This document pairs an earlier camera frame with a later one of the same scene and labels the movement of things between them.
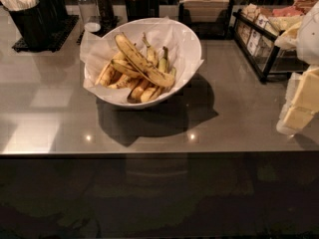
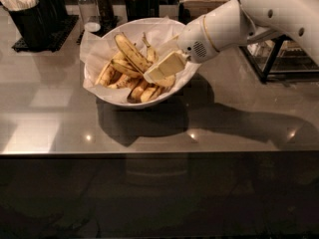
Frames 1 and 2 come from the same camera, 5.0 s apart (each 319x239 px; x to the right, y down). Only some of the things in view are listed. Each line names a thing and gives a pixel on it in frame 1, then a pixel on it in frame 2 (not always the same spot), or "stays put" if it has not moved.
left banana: (111, 77) stays put
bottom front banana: (143, 94) stays put
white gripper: (310, 39) -> (193, 41)
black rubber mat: (21, 45) stays put
